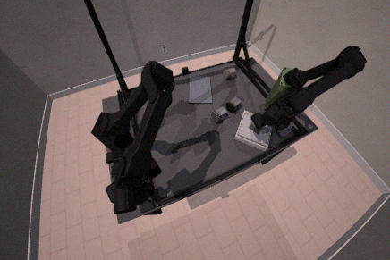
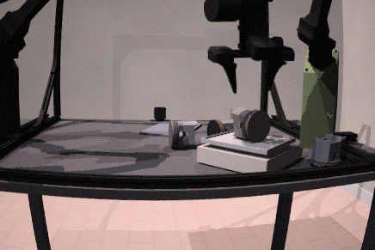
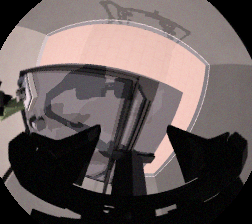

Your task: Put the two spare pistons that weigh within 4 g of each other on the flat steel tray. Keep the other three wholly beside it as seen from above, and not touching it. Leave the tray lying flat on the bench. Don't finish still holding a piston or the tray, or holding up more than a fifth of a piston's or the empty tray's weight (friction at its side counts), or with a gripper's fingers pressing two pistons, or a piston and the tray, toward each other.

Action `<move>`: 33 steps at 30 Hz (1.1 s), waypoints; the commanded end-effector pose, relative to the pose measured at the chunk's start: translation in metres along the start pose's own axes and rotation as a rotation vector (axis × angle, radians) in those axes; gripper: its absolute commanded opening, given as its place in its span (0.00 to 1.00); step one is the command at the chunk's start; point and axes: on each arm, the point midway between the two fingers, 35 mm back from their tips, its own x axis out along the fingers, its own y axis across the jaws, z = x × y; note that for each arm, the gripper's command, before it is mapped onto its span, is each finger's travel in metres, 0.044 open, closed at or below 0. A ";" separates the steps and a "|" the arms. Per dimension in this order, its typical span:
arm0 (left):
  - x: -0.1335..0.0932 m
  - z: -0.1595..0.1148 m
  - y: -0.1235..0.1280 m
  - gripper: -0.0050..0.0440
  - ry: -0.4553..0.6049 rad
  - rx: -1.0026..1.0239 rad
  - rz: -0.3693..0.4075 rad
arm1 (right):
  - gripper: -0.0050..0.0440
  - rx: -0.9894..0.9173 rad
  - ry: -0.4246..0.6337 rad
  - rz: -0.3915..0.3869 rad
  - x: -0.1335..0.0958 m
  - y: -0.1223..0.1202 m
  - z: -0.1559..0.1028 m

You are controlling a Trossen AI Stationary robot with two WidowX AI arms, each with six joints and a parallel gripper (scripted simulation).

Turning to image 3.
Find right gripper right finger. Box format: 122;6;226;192
166;125;230;183

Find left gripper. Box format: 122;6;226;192
0;91;13;107

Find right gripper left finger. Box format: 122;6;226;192
31;124;101;186

